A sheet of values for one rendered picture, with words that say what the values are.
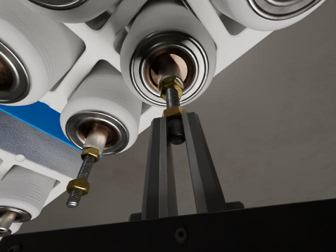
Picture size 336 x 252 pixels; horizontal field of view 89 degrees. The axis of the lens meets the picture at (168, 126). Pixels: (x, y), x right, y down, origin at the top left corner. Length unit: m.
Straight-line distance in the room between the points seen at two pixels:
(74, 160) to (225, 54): 0.41
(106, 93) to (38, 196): 0.32
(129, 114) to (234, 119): 0.42
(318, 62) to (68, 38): 0.54
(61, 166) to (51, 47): 0.31
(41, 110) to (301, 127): 0.76
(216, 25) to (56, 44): 0.18
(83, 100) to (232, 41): 0.19
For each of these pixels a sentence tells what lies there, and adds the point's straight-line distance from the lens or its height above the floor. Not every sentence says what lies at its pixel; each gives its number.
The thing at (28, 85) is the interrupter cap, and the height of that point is 0.25.
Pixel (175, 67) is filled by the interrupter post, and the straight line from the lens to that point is 0.16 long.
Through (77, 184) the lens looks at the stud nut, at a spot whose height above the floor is 0.33.
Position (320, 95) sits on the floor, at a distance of 0.66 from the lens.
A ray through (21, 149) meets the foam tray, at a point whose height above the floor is 0.16.
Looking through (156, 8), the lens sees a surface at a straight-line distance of 0.20.
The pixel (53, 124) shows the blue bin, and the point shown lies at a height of 0.09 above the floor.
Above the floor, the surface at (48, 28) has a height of 0.20.
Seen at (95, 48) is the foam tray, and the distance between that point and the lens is 0.25.
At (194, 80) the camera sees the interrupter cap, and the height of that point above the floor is 0.25.
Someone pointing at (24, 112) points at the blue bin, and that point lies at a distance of 0.48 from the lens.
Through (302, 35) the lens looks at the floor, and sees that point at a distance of 0.53.
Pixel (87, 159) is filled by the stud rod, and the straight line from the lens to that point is 0.20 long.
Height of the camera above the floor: 0.41
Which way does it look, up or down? 49 degrees down
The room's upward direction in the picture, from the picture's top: 176 degrees clockwise
